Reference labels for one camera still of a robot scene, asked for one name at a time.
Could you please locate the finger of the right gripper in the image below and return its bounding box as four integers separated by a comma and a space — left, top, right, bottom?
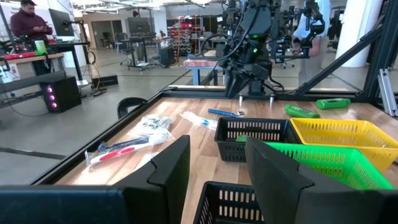
225, 72, 238, 99
236, 74, 251, 93

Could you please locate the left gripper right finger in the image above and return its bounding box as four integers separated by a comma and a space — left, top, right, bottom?
245, 137, 398, 224

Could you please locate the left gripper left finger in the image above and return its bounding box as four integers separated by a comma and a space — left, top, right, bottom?
0, 135, 191, 224

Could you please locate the bagged blue toothbrush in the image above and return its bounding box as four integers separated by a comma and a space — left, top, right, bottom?
179, 111, 219, 131

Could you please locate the bagged red toothbrush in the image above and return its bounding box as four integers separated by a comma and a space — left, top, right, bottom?
84, 133, 175, 166

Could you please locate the white vanity pack bag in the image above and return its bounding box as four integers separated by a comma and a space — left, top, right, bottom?
127, 114, 174, 141

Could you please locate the pink-top workbench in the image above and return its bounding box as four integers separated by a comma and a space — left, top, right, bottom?
183, 58, 224, 86

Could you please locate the green plastic basket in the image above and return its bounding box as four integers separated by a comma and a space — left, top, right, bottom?
266, 141, 396, 191

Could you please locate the black plastic basket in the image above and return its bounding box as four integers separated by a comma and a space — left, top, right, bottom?
192, 181, 265, 224
213, 117, 302, 163

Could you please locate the person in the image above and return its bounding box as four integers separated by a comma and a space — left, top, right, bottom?
9, 0, 54, 76
292, 0, 332, 87

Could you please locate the shelf with red bins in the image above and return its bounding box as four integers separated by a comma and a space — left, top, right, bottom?
167, 17, 205, 57

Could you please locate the black rolling desk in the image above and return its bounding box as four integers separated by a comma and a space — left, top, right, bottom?
119, 35, 162, 71

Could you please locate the dark monitor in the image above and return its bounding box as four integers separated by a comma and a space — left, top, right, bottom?
48, 8, 75, 37
126, 16, 154, 36

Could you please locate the yellow plastic basket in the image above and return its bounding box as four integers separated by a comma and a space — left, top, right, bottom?
289, 117, 398, 174

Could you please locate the white pillar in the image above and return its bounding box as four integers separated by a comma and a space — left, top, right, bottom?
335, 0, 386, 68

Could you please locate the black office chair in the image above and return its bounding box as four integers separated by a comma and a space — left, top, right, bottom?
114, 32, 133, 65

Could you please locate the black floor box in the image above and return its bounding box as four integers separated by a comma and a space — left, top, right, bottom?
91, 74, 119, 90

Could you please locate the black computer tower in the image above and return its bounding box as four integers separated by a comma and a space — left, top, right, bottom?
39, 76, 83, 114

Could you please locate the silver aluminium extrusion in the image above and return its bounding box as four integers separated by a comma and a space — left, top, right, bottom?
377, 68, 398, 118

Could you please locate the wooden desk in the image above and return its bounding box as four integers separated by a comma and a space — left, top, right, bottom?
0, 52, 66, 110

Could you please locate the green box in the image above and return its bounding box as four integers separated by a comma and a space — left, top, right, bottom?
34, 39, 48, 55

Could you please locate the black frame handle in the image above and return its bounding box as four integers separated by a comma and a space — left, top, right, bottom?
117, 96, 149, 120

